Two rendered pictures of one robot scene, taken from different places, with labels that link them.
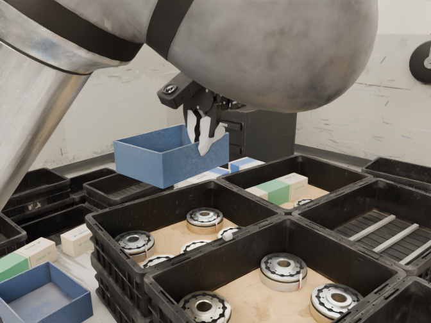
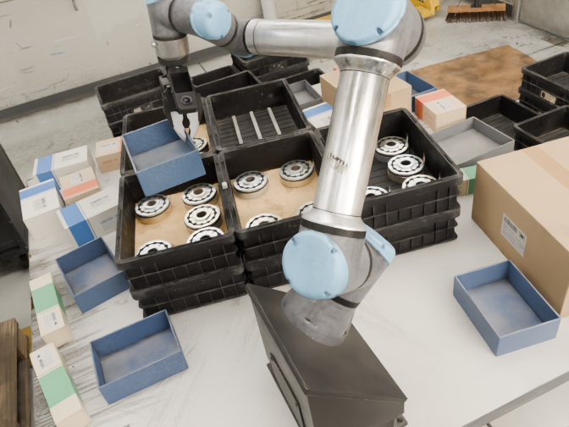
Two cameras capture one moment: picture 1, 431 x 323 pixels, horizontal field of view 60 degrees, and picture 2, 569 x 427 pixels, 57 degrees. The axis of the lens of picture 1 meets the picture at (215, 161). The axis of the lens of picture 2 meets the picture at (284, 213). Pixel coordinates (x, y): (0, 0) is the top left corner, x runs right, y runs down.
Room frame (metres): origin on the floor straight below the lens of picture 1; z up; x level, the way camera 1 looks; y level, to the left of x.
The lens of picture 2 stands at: (-0.06, 0.90, 1.76)
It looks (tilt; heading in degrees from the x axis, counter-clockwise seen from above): 39 degrees down; 302
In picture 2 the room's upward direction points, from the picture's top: 11 degrees counter-clockwise
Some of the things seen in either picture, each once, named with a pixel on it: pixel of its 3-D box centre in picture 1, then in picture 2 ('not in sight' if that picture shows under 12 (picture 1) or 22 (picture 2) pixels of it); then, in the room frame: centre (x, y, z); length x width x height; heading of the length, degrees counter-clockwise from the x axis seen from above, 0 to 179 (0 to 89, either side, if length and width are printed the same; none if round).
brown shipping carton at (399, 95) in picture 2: not in sight; (364, 99); (0.59, -0.83, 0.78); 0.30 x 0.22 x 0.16; 139
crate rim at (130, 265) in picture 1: (185, 218); (173, 205); (0.82, 0.07, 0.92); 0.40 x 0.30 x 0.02; 128
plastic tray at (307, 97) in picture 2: not in sight; (284, 102); (0.94, -0.85, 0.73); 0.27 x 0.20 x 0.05; 45
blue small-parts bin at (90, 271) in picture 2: not in sight; (92, 273); (1.06, 0.23, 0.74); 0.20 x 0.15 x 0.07; 150
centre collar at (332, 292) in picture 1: (338, 298); (295, 168); (0.60, -0.24, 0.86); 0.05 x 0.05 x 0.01
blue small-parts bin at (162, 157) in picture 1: (173, 152); (162, 154); (0.77, 0.09, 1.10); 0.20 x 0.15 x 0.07; 139
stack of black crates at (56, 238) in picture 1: (65, 257); not in sight; (1.56, 0.72, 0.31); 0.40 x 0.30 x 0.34; 138
